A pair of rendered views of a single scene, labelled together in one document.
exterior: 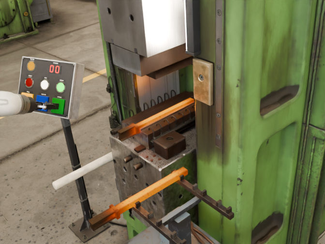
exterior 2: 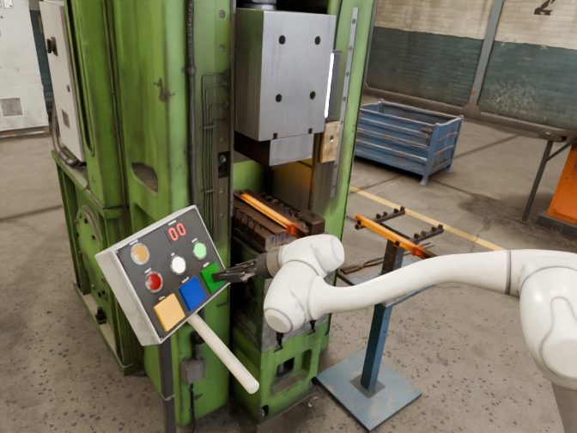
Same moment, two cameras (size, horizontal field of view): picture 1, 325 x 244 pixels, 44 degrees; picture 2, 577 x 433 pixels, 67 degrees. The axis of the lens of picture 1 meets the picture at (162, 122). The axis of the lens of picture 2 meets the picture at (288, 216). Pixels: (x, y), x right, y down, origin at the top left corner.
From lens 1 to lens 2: 2.29 m
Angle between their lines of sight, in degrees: 78
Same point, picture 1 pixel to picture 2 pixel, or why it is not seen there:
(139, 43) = (317, 119)
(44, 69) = (163, 244)
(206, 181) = not seen: hidden behind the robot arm
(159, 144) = (318, 222)
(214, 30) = (342, 90)
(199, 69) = (331, 131)
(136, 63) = (308, 145)
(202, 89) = (331, 149)
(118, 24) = (290, 110)
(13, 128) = not seen: outside the picture
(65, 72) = (191, 226)
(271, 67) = not seen: hidden behind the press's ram
